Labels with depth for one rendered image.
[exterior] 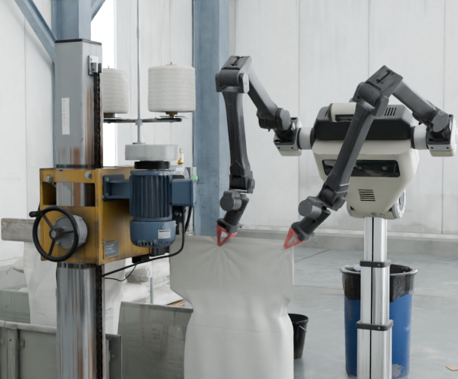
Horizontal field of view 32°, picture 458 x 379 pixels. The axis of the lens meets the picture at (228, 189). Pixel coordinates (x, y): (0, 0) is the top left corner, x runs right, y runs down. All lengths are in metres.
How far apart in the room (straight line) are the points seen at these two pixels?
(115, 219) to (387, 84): 0.99
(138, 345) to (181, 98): 1.26
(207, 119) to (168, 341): 8.38
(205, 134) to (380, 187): 8.63
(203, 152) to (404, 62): 3.12
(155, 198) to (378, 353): 1.23
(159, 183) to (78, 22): 6.30
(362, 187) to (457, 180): 7.63
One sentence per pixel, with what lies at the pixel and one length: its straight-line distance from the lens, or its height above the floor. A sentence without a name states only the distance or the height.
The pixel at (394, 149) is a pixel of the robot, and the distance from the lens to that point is 3.03.
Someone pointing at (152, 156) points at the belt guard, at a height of 1.38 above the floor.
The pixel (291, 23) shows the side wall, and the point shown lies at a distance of 11.50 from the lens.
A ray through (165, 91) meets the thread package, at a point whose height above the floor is 1.60.
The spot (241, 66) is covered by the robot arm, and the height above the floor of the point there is 1.68.
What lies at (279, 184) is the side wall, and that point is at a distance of 11.45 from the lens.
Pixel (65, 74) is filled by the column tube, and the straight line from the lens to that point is 2.70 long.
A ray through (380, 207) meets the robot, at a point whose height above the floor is 1.17.
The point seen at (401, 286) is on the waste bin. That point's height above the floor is 0.57.
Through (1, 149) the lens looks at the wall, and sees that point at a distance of 8.32.
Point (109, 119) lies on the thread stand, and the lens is 2.86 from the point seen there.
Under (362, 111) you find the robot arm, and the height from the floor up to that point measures 1.52.
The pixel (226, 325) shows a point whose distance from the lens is 2.87.
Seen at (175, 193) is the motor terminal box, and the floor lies 1.26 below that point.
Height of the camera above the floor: 1.41
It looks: 3 degrees down
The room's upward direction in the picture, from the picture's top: straight up
